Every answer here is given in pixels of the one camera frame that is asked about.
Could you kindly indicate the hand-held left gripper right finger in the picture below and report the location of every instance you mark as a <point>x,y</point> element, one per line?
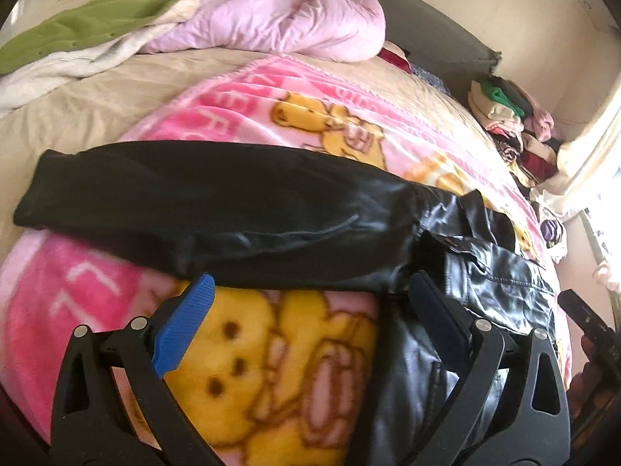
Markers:
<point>427,301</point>

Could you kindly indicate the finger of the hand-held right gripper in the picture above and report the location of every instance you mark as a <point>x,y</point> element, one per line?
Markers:
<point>582,315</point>

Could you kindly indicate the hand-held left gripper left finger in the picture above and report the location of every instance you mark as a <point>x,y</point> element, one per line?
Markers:
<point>184,320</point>

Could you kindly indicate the black leather jacket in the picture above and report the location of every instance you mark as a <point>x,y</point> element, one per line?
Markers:
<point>218,213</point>

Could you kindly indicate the woven basket of clothes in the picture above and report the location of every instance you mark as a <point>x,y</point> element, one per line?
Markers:
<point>550,230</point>

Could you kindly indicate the pile of folded clothes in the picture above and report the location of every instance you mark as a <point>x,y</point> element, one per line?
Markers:
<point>509,107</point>

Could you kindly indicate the person's right hand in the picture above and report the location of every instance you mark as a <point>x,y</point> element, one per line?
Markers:
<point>584,378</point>

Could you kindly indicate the cream curtain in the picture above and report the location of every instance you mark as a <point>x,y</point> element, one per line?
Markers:
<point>592,155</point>

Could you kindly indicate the blue patterned cloth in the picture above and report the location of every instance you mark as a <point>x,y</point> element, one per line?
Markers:
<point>432,77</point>

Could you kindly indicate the pink printed blanket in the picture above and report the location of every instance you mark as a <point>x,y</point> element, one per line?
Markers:
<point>267,107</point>

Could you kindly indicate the bed with beige sheet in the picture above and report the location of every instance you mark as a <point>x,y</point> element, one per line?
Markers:
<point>97,92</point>

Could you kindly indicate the dark red cloth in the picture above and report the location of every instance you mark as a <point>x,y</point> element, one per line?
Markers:
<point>394,56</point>

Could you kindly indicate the dark grey headboard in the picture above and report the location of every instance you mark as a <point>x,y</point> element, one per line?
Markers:
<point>436,19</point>

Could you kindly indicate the light pink quilt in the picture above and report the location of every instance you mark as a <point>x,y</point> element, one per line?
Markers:
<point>291,19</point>

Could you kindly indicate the green and white blanket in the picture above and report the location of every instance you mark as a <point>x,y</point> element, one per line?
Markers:
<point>111,14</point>

